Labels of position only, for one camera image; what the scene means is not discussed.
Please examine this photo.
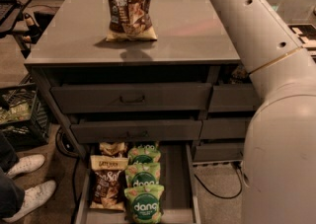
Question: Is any brown sea salt chip bag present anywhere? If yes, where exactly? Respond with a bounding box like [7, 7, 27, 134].
[107, 0, 157, 41]

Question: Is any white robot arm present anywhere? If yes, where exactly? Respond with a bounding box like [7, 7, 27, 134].
[210, 0, 316, 224]

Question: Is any top left drawer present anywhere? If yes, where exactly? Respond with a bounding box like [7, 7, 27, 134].
[50, 82, 211, 113]

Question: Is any grey cabinet counter unit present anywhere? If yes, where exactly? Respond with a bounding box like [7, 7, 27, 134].
[26, 0, 257, 156]

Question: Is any middle left drawer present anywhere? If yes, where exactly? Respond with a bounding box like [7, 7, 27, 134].
[70, 119, 202, 143]

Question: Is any green dang chip bag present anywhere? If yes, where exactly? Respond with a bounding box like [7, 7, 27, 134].
[125, 163, 161, 187]
[124, 185, 164, 224]
[127, 147, 161, 164]

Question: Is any bottom right drawer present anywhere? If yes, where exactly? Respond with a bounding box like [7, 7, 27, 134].
[193, 143, 244, 163]

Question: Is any top right drawer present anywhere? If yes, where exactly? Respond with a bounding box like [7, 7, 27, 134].
[209, 84, 261, 112]

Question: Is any front green dang chip bag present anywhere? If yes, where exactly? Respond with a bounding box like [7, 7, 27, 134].
[124, 185, 164, 224]

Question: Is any open bottom left drawer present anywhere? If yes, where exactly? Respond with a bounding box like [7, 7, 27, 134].
[74, 143, 200, 224]

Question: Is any black plastic crate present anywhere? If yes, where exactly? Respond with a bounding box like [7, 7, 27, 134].
[0, 83, 51, 151]

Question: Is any white sneaker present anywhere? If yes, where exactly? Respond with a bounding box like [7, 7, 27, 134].
[6, 154, 45, 179]
[0, 180, 57, 223]

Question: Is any black white fiducial marker board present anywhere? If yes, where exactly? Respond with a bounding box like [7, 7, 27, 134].
[289, 24, 316, 50]

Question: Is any dark trouser leg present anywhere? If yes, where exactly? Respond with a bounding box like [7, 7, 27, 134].
[0, 132, 25, 218]

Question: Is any black power cable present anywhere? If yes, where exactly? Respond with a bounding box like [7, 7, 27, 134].
[194, 162, 244, 200]

